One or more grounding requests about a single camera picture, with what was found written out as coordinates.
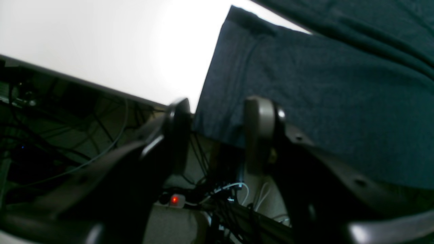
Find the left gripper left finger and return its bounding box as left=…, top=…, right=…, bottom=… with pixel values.
left=1, top=98, right=191, bottom=244

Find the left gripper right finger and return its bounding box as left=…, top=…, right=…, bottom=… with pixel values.
left=244, top=96, right=433, bottom=244

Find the dark navy long-sleeve shirt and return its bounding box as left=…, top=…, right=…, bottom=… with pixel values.
left=193, top=0, right=434, bottom=189

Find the black power strip red switch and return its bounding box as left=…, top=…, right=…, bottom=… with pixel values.
left=158, top=193, right=186, bottom=208

